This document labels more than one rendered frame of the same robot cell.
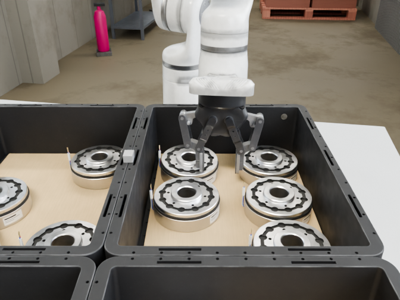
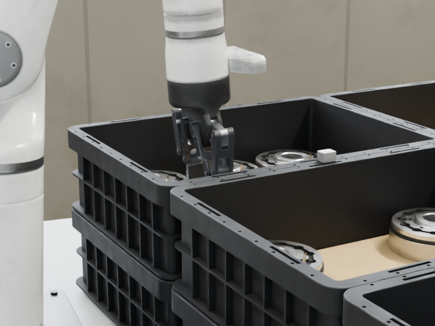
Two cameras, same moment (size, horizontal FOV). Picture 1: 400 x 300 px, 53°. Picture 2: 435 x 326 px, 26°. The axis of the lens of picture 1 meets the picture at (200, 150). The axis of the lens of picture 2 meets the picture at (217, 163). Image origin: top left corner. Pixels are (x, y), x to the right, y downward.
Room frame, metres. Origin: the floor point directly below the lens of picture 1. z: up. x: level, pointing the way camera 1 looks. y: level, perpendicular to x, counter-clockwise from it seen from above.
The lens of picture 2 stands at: (1.12, 0.95, 1.23)
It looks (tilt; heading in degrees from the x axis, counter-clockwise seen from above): 16 degrees down; 241
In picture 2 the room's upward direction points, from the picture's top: straight up
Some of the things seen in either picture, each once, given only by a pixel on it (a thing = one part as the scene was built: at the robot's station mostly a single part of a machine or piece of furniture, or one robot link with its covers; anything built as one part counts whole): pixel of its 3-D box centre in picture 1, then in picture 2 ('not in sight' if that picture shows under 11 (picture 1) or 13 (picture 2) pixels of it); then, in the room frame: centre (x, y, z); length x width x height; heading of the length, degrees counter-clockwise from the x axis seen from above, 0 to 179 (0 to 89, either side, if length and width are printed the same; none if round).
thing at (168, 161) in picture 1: (189, 160); not in sight; (0.62, 0.02, 0.86); 0.10 x 0.10 x 0.01
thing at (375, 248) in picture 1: (231, 163); (252, 141); (0.51, -0.05, 0.92); 0.40 x 0.30 x 0.02; 0
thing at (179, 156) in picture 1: (189, 158); not in sight; (0.62, 0.02, 0.86); 0.05 x 0.05 x 0.01
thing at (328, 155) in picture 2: (128, 156); (326, 156); (0.50, 0.10, 0.94); 0.02 x 0.01 x 0.01; 0
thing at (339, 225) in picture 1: (230, 192); (252, 180); (0.51, -0.05, 0.87); 0.40 x 0.30 x 0.11; 0
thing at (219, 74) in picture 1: (222, 65); (210, 48); (0.58, -0.03, 1.05); 0.11 x 0.09 x 0.06; 175
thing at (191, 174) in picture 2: (237, 161); (195, 177); (0.58, -0.06, 0.88); 0.02 x 0.01 x 0.04; 175
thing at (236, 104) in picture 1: (221, 106); (200, 108); (0.59, -0.03, 0.97); 0.08 x 0.08 x 0.09
